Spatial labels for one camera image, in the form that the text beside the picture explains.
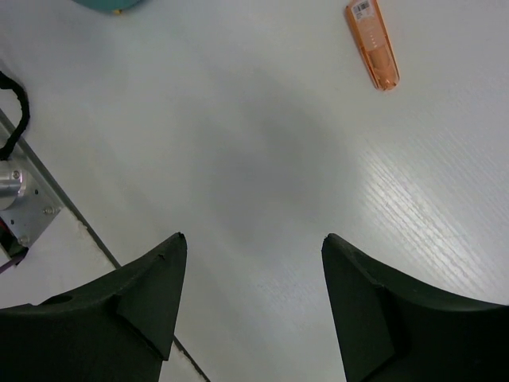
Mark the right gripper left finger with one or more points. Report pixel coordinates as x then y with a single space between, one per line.
119 327

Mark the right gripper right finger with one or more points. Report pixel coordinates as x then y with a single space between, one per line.
393 327

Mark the orange correction tape case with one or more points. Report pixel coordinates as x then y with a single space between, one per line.
371 37

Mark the teal round divided organizer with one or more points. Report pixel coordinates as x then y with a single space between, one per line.
112 7

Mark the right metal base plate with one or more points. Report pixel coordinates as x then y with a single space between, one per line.
30 200

